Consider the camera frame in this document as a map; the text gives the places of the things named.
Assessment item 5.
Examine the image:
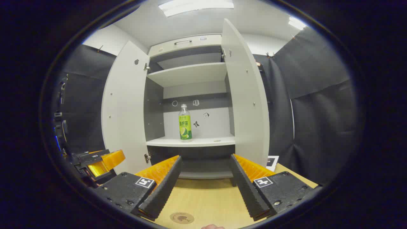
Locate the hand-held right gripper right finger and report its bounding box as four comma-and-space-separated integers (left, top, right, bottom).
229, 154, 318, 221

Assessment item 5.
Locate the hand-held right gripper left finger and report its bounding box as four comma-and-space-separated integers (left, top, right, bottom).
95, 155, 183, 221

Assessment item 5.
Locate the round cork coaster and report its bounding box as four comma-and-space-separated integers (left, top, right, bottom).
169, 212, 195, 225

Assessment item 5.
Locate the white cabinet door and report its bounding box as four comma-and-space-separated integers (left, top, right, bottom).
221, 18, 270, 167
101, 41, 150, 175

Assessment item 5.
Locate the green label bottle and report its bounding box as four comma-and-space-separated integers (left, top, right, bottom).
178, 104, 192, 142

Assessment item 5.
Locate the grey cover book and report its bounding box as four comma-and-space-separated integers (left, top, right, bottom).
266, 155, 279, 172

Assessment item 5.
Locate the black backdrop cloth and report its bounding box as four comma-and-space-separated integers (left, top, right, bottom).
52, 27, 361, 188

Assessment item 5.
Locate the small ceiling light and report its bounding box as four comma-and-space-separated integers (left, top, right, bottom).
288, 17, 307, 31

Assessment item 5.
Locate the long ceiling light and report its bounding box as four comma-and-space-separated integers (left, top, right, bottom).
158, 0, 234, 17

